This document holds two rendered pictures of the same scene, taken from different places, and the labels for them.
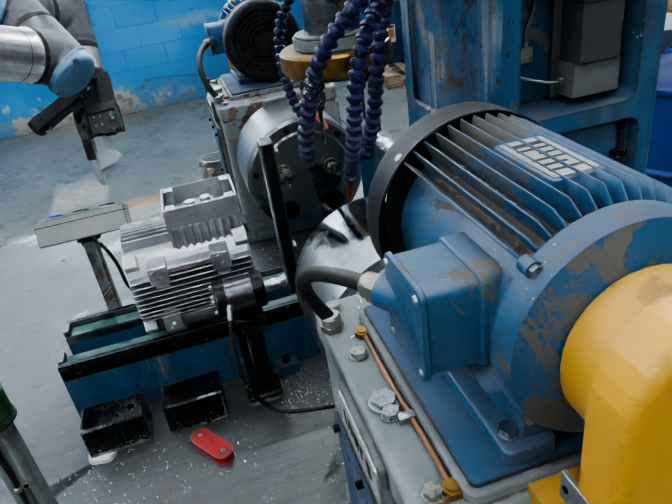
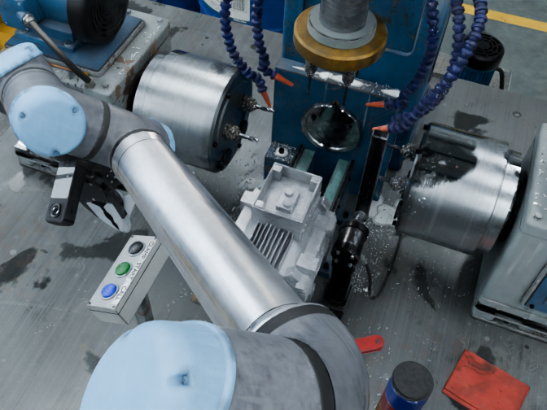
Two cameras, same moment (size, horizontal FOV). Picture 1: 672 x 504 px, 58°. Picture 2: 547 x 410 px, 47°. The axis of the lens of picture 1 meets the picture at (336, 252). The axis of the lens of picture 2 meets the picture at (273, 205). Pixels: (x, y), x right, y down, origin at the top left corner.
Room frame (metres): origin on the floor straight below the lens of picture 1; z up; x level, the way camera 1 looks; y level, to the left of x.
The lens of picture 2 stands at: (0.58, 0.88, 2.07)
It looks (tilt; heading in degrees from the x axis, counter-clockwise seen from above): 52 degrees down; 300
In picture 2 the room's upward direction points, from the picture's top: 4 degrees clockwise
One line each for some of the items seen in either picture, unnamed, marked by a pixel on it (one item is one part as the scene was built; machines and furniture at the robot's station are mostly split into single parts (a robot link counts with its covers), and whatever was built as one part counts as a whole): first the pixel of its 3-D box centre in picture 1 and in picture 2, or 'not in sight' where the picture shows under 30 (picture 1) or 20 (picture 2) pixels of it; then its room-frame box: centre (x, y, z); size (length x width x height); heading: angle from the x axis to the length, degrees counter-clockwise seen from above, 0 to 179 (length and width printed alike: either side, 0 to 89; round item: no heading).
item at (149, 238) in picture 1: (192, 264); (277, 246); (0.93, 0.25, 1.01); 0.20 x 0.19 x 0.19; 102
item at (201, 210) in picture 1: (202, 211); (286, 202); (0.94, 0.21, 1.11); 0.12 x 0.11 x 0.07; 102
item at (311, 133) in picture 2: not in sight; (330, 128); (1.00, -0.10, 1.01); 0.15 x 0.02 x 0.15; 12
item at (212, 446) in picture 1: (212, 446); (364, 345); (0.70, 0.24, 0.81); 0.09 x 0.03 x 0.02; 46
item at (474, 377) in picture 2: not in sight; (486, 389); (0.44, 0.18, 0.80); 0.15 x 0.12 x 0.01; 178
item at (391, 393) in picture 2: not in sight; (409, 388); (0.58, 0.46, 1.19); 0.06 x 0.06 x 0.04
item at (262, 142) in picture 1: (279, 220); (369, 179); (0.83, 0.08, 1.12); 0.04 x 0.03 x 0.26; 102
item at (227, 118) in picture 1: (275, 146); (90, 93); (1.57, 0.12, 0.99); 0.35 x 0.31 x 0.37; 12
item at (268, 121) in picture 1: (292, 155); (176, 105); (1.33, 0.07, 1.04); 0.37 x 0.25 x 0.25; 12
